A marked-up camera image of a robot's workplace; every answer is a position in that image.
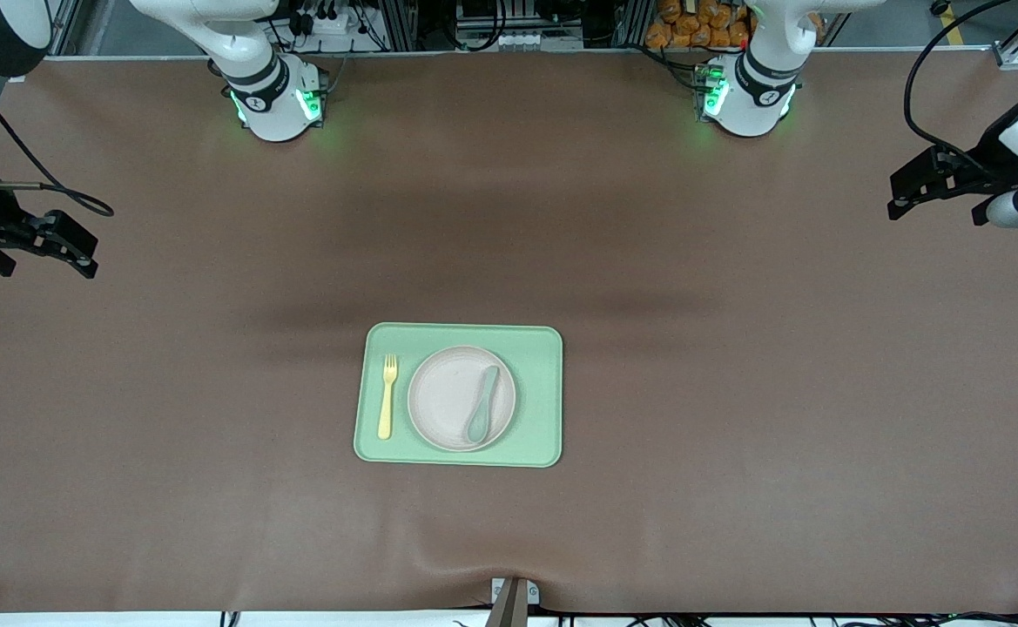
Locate yellow plastic fork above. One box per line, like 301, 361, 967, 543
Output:
377, 354, 399, 441

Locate round beige plate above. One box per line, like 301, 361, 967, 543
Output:
407, 346, 517, 453

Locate pale green plastic spoon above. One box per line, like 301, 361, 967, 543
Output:
467, 365, 502, 443

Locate brown table mat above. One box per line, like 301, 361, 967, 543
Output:
0, 48, 1018, 615

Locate orange packaged items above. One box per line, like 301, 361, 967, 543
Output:
645, 0, 825, 50

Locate white power strip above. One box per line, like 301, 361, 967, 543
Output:
295, 7, 361, 37

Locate light green rectangular tray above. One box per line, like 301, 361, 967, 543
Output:
354, 322, 564, 469

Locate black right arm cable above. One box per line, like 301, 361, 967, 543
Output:
0, 74, 116, 217

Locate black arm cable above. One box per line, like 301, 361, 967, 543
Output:
0, 74, 116, 217
903, 0, 1016, 162

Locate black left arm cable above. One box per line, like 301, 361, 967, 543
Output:
903, 0, 1016, 162

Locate aluminium frame rack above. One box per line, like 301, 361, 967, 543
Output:
369, 0, 649, 51

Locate metal clamp bracket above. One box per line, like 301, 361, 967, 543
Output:
489, 576, 542, 627

